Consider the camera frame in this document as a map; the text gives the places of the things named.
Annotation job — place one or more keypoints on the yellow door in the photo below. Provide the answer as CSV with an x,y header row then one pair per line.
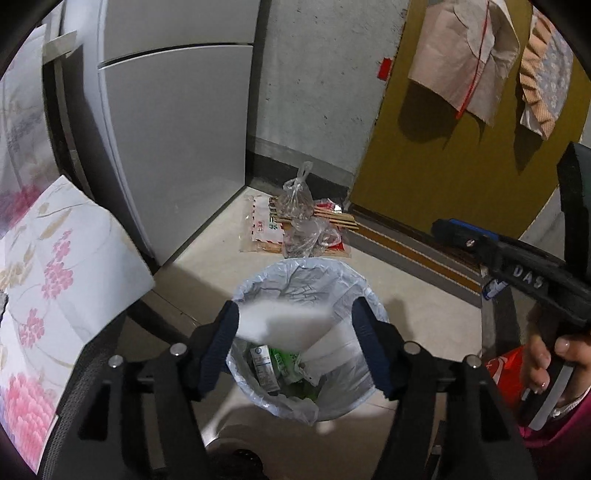
x,y
438,161

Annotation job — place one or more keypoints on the floral printed sheet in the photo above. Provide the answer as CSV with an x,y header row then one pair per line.
x,y
69,258

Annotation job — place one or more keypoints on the trash bin with white liner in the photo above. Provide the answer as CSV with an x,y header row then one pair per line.
x,y
295,281

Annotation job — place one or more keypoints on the bundle of wooden chopsticks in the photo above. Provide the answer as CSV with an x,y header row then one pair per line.
x,y
337,217

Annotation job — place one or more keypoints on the red wall tag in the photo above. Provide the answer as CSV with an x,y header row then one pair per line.
x,y
385,68

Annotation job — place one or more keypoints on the person's right hand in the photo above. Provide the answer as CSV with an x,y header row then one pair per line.
x,y
535,355

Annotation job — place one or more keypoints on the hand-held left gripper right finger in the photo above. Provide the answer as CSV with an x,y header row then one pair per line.
x,y
369,348

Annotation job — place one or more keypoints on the crumpled clear plastic bag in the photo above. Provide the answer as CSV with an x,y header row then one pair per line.
x,y
309,237

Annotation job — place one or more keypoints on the small white milk carton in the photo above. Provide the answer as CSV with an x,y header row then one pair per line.
x,y
262,367

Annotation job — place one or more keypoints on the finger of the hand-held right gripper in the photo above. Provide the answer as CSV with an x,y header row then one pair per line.
x,y
577,198
461,230

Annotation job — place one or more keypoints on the clear knotted plastic bag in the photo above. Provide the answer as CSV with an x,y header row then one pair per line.
x,y
295,194

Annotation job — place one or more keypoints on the orange striped hanging cloth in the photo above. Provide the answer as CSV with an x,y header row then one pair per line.
x,y
549,69

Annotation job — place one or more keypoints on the white paper napkin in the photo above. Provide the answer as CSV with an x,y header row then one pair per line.
x,y
281,323

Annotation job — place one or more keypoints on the printed white red packet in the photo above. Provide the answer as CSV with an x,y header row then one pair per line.
x,y
263,226

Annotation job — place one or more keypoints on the red plastic bag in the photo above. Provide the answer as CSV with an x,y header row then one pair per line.
x,y
505,374

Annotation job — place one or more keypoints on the person's right forearm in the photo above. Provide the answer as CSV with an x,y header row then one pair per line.
x,y
563,429

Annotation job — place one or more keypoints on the beige hanging paper bag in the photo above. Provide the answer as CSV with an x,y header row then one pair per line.
x,y
443,55

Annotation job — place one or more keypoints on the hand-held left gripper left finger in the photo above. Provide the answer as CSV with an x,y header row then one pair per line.
x,y
221,344

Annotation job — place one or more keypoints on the grey refrigerator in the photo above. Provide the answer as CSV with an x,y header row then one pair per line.
x,y
175,138

